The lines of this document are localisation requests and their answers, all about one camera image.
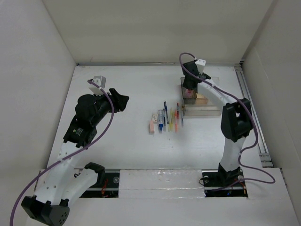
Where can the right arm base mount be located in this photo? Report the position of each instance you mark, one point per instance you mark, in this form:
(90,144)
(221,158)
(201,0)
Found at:
(217,183)

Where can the red gel pen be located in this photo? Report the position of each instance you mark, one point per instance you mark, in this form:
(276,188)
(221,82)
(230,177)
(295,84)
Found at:
(178,111)

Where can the yellow highlighter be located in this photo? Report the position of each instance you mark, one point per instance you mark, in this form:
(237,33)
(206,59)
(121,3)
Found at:
(171,120)

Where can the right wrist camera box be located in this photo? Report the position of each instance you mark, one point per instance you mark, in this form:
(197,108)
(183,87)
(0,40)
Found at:
(200,63)

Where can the blue gel pen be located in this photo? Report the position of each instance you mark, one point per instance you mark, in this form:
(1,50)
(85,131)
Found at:
(166,112)

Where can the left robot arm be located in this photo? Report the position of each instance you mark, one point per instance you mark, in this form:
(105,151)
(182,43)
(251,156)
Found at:
(51,203)

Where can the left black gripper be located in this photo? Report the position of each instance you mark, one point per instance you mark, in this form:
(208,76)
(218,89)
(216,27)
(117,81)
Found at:
(119,100)

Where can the pink correction tape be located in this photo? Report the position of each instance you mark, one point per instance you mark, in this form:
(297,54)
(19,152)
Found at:
(151,127)

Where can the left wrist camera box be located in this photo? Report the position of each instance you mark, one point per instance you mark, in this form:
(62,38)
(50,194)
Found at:
(96,84)

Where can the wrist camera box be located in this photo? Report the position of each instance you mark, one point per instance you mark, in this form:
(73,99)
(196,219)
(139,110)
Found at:
(200,63)
(96,84)

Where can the transparent desk organizer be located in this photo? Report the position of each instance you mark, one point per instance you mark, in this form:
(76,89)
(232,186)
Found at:
(199,106)

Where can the aluminium rail right side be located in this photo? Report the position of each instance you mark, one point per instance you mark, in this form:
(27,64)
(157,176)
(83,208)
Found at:
(261,146)

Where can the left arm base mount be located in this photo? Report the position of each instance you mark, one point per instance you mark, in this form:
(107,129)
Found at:
(109,188)

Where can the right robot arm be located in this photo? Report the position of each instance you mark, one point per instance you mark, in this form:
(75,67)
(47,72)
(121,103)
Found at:
(236,124)

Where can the black gel pen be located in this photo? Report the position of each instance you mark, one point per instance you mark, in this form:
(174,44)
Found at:
(164,117)

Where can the clear glue bottle blue cap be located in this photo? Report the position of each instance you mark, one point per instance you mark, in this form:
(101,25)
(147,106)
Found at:
(160,121)

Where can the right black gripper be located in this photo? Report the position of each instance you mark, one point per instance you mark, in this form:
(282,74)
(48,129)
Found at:
(184,84)

